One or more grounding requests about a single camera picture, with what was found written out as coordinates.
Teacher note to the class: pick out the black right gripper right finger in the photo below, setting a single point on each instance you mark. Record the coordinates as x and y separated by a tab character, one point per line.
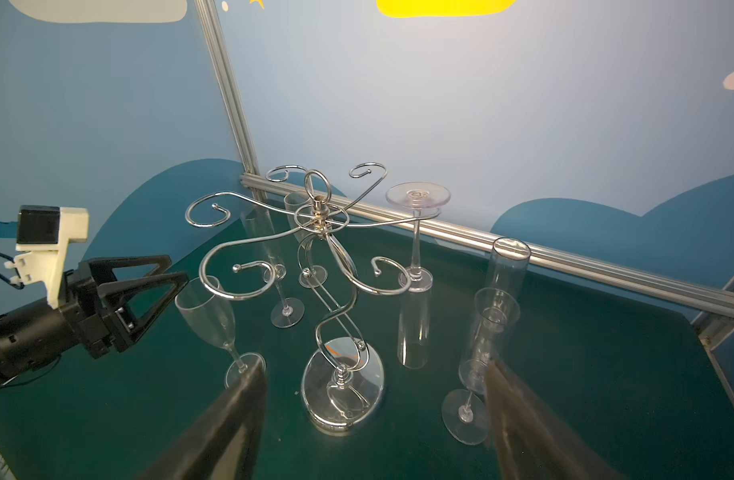
531	442

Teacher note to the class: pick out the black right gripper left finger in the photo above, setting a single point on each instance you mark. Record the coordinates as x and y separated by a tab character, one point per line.
225	441

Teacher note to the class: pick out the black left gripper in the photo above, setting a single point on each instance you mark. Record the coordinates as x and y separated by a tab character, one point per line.
111	302

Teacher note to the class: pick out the clear champagne flute front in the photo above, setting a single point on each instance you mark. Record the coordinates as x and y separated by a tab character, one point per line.
508	263

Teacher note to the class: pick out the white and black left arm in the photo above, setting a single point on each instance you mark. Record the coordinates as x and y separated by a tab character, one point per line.
33	336

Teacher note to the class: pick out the chrome wire wine glass rack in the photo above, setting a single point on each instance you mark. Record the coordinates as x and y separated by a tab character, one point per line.
343	383

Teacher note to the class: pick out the aluminium frame back rail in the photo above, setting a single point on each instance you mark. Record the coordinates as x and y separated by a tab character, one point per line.
719	302

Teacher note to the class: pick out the aluminium frame left post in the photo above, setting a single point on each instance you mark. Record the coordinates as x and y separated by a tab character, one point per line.
213	33

